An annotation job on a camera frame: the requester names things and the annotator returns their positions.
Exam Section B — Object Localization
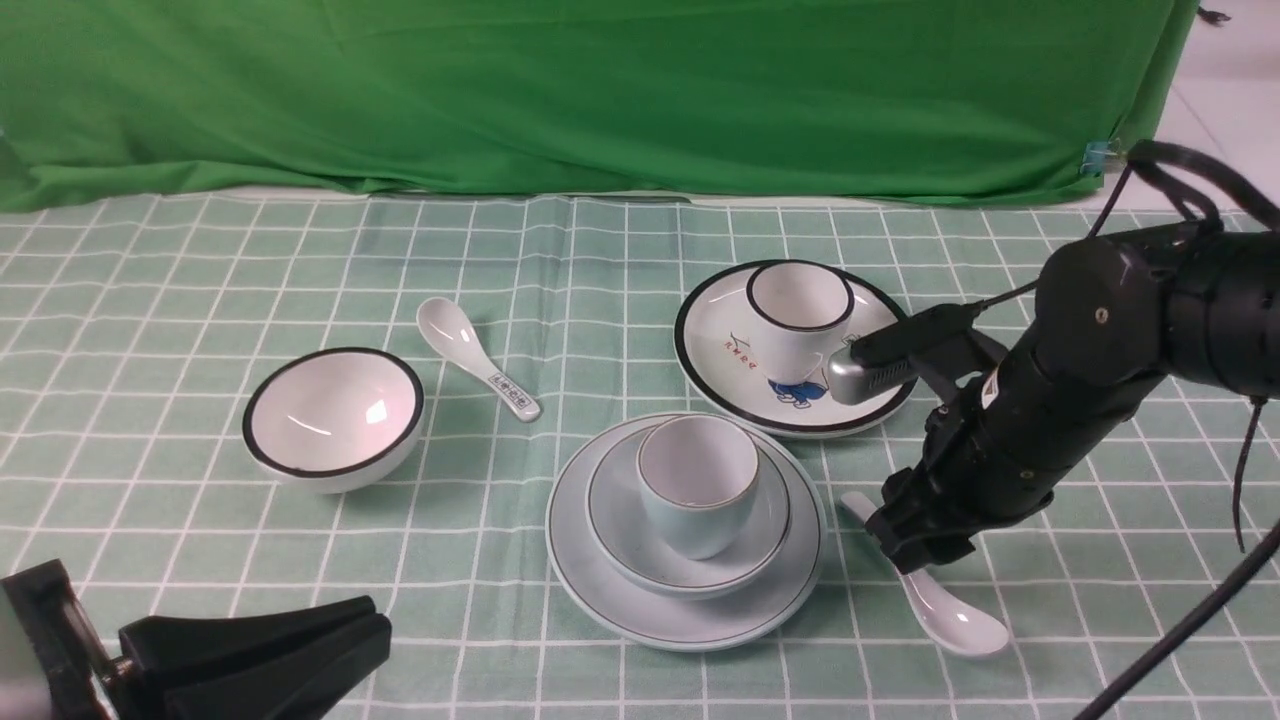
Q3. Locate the black-rimmed printed white plate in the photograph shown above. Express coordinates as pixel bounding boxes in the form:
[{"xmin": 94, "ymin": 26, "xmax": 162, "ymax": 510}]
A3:
[{"xmin": 673, "ymin": 260, "xmax": 916, "ymax": 439}]

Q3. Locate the green backdrop cloth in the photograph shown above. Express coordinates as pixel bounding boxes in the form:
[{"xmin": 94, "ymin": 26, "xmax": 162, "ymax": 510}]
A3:
[{"xmin": 1, "ymin": 1, "xmax": 1197, "ymax": 213}]

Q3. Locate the green checkered tablecloth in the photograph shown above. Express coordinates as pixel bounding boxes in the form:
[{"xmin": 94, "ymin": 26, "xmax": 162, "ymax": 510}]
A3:
[{"xmin": 1, "ymin": 195, "xmax": 1251, "ymax": 719}]

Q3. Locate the plain white spoon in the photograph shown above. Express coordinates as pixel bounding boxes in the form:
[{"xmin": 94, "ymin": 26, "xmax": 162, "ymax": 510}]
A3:
[{"xmin": 838, "ymin": 489, "xmax": 1010, "ymax": 659}]

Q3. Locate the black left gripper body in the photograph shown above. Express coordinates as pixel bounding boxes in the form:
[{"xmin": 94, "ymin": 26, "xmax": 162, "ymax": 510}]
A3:
[{"xmin": 1, "ymin": 560, "xmax": 119, "ymax": 719}]

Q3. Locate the blue binder clip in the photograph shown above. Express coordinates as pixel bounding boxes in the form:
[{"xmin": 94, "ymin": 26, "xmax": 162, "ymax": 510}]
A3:
[{"xmin": 1078, "ymin": 140, "xmax": 1115, "ymax": 177}]

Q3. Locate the black-rimmed white bowl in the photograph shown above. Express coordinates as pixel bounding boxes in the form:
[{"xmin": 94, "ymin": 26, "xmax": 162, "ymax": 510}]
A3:
[{"xmin": 241, "ymin": 347, "xmax": 426, "ymax": 495}]

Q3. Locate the black object on floor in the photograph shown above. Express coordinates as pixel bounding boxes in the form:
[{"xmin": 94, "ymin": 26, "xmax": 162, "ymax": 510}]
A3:
[{"xmin": 1197, "ymin": 6, "xmax": 1230, "ymax": 26}]

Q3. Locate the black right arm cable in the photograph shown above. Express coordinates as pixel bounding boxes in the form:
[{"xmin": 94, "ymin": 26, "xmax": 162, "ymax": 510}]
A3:
[{"xmin": 965, "ymin": 140, "xmax": 1280, "ymax": 720}]

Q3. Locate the black-rimmed white cup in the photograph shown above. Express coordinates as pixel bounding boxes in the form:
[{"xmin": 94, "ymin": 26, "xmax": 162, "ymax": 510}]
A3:
[{"xmin": 745, "ymin": 260, "xmax": 856, "ymax": 386}]

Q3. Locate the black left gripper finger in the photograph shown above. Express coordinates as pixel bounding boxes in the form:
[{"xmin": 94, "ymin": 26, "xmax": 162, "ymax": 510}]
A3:
[{"xmin": 119, "ymin": 596, "xmax": 393, "ymax": 719}]

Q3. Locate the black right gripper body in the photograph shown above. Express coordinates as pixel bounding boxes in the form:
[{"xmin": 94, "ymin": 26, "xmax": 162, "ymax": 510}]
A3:
[{"xmin": 922, "ymin": 238, "xmax": 1171, "ymax": 521}]

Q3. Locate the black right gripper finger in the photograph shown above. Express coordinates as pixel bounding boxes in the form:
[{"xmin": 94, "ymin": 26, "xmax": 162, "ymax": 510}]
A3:
[{"xmin": 865, "ymin": 465, "xmax": 977, "ymax": 574}]

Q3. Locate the pale blue cup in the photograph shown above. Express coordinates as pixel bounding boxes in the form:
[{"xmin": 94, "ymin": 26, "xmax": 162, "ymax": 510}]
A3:
[{"xmin": 636, "ymin": 414, "xmax": 762, "ymax": 561}]

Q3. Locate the pale blue large plate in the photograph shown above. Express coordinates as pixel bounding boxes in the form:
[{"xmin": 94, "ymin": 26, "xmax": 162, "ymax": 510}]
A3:
[{"xmin": 545, "ymin": 414, "xmax": 828, "ymax": 653}]

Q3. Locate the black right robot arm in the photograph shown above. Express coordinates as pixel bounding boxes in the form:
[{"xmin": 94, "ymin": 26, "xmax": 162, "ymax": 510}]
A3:
[{"xmin": 851, "ymin": 222, "xmax": 1277, "ymax": 573}]

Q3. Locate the white spoon with lettering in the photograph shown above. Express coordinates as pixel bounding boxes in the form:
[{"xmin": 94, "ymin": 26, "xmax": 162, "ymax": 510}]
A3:
[{"xmin": 416, "ymin": 297, "xmax": 541, "ymax": 423}]

